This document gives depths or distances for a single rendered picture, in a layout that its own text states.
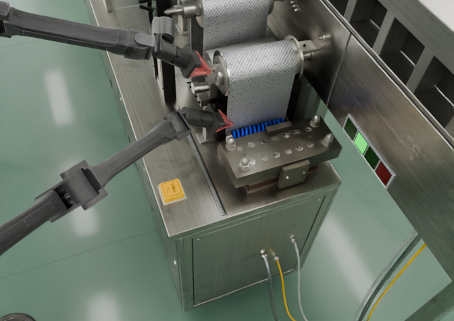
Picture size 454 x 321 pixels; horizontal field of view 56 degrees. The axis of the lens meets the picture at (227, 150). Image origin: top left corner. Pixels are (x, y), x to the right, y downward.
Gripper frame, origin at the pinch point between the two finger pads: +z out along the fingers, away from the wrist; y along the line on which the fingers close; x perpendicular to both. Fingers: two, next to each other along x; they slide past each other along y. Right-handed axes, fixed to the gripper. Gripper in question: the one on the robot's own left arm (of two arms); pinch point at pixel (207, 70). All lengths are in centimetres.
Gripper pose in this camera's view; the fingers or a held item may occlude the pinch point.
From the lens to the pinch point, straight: 140.2
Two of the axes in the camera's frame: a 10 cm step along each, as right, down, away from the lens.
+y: 3.4, 7.2, -6.0
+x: 6.1, -6.6, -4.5
